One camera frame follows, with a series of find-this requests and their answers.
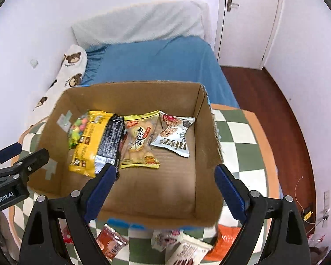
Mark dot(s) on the white wafer stick packet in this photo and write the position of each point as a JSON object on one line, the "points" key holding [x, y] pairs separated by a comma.
{"points": [[190, 251]]}

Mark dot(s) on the brown pastry snack packet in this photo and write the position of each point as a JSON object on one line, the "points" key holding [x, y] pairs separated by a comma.
{"points": [[110, 242]]}

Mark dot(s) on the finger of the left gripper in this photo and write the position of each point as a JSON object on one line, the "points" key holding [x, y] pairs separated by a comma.
{"points": [[9, 152], [32, 162]]}

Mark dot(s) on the small red snack packet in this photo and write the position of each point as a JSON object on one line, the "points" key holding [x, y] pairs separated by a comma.
{"points": [[66, 235]]}

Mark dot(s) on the orange chip packet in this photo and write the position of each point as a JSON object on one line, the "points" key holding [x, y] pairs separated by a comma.
{"points": [[225, 238]]}

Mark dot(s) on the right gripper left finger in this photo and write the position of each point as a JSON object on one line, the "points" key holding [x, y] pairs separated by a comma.
{"points": [[95, 192]]}

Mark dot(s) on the white wall socket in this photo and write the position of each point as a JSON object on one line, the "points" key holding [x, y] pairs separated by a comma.
{"points": [[326, 208]]}

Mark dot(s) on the bear print white blanket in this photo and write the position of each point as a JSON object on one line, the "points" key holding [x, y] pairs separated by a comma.
{"points": [[70, 75]]}

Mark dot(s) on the white cookie snack packet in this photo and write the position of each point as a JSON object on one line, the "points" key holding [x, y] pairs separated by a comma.
{"points": [[173, 134]]}

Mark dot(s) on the metal door handle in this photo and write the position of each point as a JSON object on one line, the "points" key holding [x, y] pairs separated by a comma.
{"points": [[231, 5]]}

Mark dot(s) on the yellow black chocolate bag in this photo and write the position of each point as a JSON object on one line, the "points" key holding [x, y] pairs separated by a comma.
{"points": [[104, 137]]}

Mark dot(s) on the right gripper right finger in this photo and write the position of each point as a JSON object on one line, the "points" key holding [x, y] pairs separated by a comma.
{"points": [[234, 192]]}

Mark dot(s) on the open cardboard milk box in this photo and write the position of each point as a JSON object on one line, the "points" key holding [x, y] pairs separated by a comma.
{"points": [[180, 193]]}

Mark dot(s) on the yellow egg biscuit packet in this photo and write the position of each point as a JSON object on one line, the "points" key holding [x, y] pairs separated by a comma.
{"points": [[136, 151]]}

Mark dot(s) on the green white checkered mat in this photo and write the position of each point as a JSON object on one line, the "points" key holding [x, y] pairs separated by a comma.
{"points": [[246, 153]]}

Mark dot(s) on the grey white pillow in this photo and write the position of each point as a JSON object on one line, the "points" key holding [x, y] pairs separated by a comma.
{"points": [[145, 22]]}

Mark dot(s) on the blue bed sheet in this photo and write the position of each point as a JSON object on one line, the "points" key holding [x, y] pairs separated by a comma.
{"points": [[188, 59]]}

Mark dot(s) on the white door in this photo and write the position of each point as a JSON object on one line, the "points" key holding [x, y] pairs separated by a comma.
{"points": [[247, 33]]}

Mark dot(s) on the green fruit candy packet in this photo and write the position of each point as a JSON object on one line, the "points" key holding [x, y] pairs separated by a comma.
{"points": [[76, 131]]}

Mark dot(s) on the small white jelly packet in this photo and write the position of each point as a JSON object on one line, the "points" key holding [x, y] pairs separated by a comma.
{"points": [[162, 239]]}

